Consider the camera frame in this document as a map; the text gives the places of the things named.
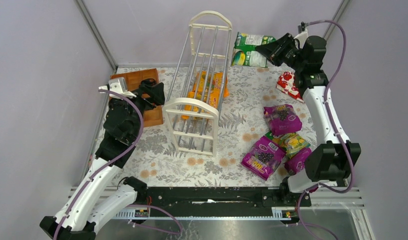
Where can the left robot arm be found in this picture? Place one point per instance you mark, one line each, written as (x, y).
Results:
(84, 215)

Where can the cream and metal shelf rack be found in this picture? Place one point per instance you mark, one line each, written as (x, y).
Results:
(194, 99)

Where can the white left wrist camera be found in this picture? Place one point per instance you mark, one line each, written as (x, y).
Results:
(118, 85)

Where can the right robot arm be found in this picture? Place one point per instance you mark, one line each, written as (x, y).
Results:
(335, 155)

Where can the yellow green candy bag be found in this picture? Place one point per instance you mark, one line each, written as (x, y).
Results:
(291, 143)

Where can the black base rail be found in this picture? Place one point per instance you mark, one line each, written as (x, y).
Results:
(220, 202)

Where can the red white heart bag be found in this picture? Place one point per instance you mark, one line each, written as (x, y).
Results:
(287, 86)

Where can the green Fox's candy bag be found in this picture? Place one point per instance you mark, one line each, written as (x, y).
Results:
(244, 53)

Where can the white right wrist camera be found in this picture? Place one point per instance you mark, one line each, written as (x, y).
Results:
(302, 33)

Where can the floral table mat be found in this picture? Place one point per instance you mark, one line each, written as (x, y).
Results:
(156, 161)

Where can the purple grape candy bag front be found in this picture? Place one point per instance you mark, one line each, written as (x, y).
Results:
(264, 158)

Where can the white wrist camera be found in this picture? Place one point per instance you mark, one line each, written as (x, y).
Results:
(302, 33)
(118, 85)

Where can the brown wooden compartment tray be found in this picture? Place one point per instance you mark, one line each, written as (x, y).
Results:
(152, 117)

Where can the purple grape candy bag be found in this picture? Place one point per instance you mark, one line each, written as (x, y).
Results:
(264, 158)
(297, 162)
(282, 119)

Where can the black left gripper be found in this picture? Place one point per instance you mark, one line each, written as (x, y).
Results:
(143, 96)

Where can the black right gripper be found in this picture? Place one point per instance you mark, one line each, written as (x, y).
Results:
(280, 50)

